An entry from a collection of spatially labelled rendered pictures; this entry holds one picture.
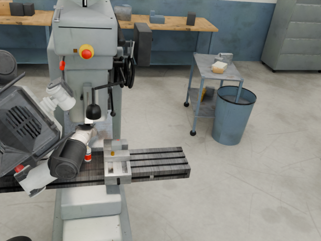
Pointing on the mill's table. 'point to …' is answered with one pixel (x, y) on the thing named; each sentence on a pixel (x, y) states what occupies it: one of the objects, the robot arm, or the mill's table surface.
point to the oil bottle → (88, 154)
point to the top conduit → (120, 35)
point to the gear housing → (95, 62)
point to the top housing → (85, 27)
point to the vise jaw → (119, 154)
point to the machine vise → (116, 166)
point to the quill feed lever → (111, 101)
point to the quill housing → (96, 81)
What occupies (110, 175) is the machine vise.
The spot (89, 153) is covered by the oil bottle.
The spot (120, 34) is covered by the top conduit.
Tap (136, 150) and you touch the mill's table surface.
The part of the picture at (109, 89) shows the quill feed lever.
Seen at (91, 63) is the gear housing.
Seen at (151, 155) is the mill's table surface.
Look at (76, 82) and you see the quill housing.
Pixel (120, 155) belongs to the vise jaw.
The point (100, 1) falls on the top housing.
